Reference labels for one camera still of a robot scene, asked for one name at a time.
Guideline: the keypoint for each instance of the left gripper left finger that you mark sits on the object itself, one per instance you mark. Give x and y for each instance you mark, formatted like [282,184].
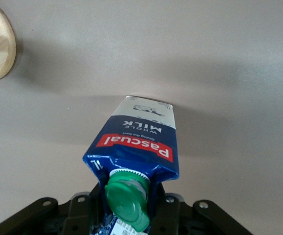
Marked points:
[80,213]

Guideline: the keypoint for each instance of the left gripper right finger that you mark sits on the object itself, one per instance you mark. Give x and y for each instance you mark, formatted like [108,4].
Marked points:
[168,215]

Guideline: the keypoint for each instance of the blue milk carton green cap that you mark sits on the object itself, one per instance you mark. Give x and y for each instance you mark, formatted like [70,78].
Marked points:
[136,137]

